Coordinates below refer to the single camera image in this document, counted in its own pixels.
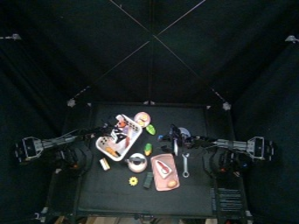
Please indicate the clear plastic bag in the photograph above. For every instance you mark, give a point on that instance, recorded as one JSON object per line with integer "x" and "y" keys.
{"x": 117, "y": 131}

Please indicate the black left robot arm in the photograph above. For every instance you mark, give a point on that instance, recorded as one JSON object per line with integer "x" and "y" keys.
{"x": 51, "y": 143}

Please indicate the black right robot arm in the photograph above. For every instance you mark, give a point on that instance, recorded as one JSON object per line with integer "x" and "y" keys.
{"x": 234, "y": 143}

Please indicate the small orange toy food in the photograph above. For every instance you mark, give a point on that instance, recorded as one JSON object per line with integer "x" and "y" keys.
{"x": 124, "y": 124}

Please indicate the white slotted plastic basket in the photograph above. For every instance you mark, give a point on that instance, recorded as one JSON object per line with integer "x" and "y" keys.
{"x": 105, "y": 143}

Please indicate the green toy leaf vegetable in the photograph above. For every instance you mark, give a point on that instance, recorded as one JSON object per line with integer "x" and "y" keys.
{"x": 152, "y": 129}

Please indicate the toy corn cob green husk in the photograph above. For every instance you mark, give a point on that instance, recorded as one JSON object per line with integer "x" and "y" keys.
{"x": 149, "y": 149}

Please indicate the pale yellow toy food piece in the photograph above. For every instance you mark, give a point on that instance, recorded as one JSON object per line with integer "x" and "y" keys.
{"x": 141, "y": 123}

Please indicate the light blue toy wrench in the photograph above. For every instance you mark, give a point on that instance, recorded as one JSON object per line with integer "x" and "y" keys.
{"x": 186, "y": 166}

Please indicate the pale wooden stick block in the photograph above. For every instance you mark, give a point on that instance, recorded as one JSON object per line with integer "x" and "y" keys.
{"x": 105, "y": 164}

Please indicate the pink rectangular tray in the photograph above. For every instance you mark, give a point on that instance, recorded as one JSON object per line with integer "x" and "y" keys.
{"x": 164, "y": 183}

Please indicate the tan toy egg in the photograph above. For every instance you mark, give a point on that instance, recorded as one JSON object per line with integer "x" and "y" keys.
{"x": 173, "y": 183}

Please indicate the flower-shaped wooden toy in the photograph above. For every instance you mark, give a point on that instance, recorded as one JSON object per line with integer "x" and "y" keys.
{"x": 134, "y": 181}

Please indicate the white printed label sticker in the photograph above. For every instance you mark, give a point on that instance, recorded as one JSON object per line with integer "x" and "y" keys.
{"x": 230, "y": 200}

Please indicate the silver frame bracket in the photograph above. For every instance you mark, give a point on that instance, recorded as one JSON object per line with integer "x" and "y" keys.
{"x": 71, "y": 102}
{"x": 226, "y": 106}
{"x": 14, "y": 37}
{"x": 149, "y": 102}
{"x": 292, "y": 38}

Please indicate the vertical metal frame pole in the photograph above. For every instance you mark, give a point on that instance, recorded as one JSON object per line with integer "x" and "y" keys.
{"x": 150, "y": 73}

